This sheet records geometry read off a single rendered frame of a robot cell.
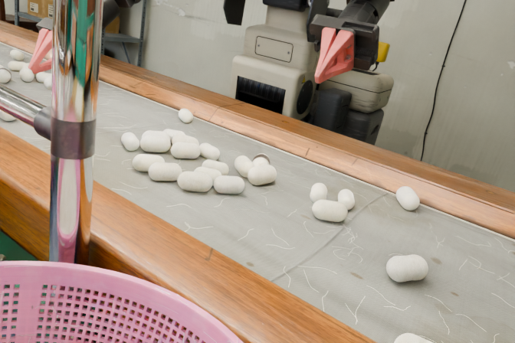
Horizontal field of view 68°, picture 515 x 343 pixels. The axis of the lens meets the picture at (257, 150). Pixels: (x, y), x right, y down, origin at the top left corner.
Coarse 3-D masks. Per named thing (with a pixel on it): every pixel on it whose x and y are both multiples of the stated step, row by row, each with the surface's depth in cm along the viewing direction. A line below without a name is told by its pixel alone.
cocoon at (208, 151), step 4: (204, 144) 49; (208, 144) 49; (200, 148) 49; (204, 148) 48; (208, 148) 48; (212, 148) 48; (216, 148) 48; (200, 152) 49; (204, 152) 48; (208, 152) 48; (212, 152) 48; (216, 152) 48; (204, 156) 49; (208, 156) 48; (212, 156) 48; (216, 156) 48
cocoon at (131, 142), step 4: (128, 132) 47; (124, 136) 47; (128, 136) 46; (132, 136) 46; (124, 140) 46; (128, 140) 46; (132, 140) 46; (136, 140) 46; (124, 144) 46; (128, 144) 46; (132, 144) 46; (136, 144) 46; (128, 148) 46; (132, 148) 46; (136, 148) 46
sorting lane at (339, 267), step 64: (0, 64) 74; (128, 128) 54; (192, 128) 60; (128, 192) 37; (192, 192) 40; (256, 192) 42; (384, 192) 50; (256, 256) 31; (320, 256) 33; (384, 256) 35; (448, 256) 37; (512, 256) 40; (384, 320) 27; (448, 320) 28; (512, 320) 30
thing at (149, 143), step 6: (144, 138) 46; (150, 138) 46; (156, 138) 47; (162, 138) 47; (144, 144) 46; (150, 144) 46; (156, 144) 46; (162, 144) 47; (168, 144) 47; (144, 150) 47; (150, 150) 47; (156, 150) 47; (162, 150) 47
